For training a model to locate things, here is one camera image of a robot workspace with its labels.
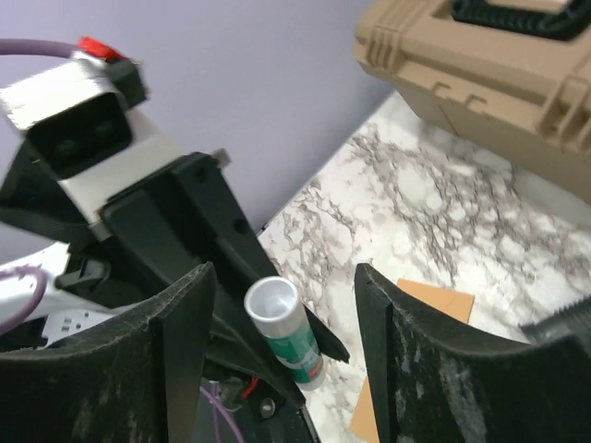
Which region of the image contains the brown paper envelope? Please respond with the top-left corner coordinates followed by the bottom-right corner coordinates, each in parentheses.
top-left (350, 269), bottom-right (474, 442)

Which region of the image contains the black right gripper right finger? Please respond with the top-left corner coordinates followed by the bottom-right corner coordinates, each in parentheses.
top-left (353, 262), bottom-right (591, 443)

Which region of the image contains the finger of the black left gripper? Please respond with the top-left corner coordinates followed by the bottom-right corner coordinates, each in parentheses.
top-left (305, 308), bottom-right (350, 363)

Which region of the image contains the green white glue stick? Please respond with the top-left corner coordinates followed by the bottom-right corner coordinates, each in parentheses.
top-left (244, 276), bottom-right (325, 391)

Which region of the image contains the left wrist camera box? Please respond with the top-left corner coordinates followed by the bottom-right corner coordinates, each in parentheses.
top-left (1, 37), bottom-right (181, 243)

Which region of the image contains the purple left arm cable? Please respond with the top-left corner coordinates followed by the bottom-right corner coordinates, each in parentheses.
top-left (0, 38), bottom-right (246, 443)

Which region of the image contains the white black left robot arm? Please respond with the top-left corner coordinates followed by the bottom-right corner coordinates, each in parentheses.
top-left (1, 152), bottom-right (305, 422)

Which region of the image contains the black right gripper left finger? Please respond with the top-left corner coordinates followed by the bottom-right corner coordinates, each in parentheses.
top-left (1, 264), bottom-right (217, 442)

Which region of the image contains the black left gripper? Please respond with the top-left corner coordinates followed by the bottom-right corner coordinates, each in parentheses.
top-left (55, 150), bottom-right (305, 409)

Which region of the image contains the tan plastic tool case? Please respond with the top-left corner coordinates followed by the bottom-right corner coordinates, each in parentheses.
top-left (355, 1), bottom-right (590, 200)

